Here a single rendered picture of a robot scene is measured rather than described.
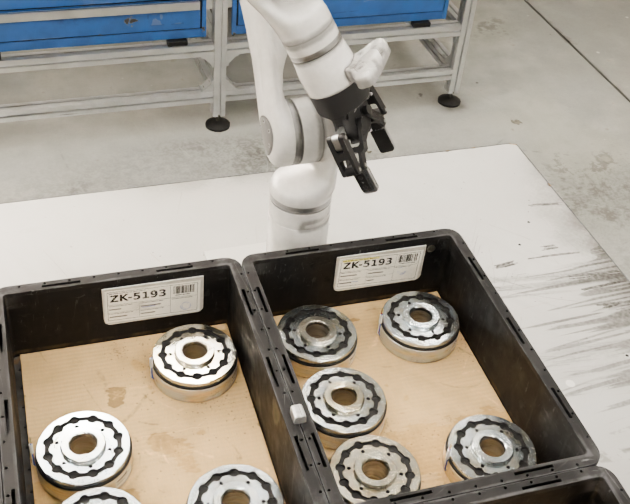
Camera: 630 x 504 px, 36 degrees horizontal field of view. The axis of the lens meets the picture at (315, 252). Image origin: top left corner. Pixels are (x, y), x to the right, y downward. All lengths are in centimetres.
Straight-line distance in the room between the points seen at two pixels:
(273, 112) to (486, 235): 53
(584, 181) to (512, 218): 145
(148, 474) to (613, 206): 223
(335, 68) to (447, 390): 42
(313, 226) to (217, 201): 32
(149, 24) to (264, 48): 164
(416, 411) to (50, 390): 44
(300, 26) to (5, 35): 181
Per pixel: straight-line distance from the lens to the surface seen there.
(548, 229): 173
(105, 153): 303
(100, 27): 292
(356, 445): 110
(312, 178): 136
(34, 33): 291
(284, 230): 140
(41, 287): 118
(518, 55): 382
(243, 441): 113
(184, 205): 166
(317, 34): 119
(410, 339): 122
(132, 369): 121
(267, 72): 131
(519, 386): 117
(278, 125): 129
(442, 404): 120
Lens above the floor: 171
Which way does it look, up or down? 40 degrees down
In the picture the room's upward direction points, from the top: 6 degrees clockwise
